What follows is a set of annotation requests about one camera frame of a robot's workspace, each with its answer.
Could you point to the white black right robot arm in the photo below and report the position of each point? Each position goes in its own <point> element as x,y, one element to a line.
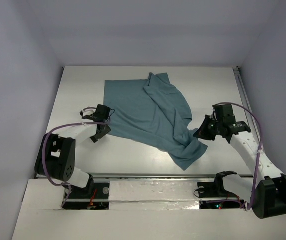
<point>265,194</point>

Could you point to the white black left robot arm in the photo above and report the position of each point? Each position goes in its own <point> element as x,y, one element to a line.
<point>57,153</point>

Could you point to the aluminium right side rail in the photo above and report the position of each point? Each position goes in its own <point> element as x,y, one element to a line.
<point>244,99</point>

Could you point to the white foam cover block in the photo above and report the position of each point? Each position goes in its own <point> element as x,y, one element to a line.
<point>153,195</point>

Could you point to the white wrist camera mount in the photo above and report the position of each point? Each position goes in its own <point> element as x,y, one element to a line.
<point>84,113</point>

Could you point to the aluminium rail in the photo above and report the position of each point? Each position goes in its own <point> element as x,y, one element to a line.
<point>150,176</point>
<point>244,99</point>

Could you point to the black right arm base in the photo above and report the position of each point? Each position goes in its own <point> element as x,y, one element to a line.
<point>210,198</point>

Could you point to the aluminium front rail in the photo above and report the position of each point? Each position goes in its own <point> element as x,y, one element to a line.
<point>150,176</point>

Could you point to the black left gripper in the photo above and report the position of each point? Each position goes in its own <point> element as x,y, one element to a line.
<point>101,131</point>

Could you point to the teal t-shirt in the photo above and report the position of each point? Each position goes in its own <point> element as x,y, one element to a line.
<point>153,112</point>

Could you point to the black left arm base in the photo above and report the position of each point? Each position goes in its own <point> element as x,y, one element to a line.
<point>96,199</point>

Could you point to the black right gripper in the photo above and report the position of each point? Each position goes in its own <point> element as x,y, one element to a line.
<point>201,133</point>

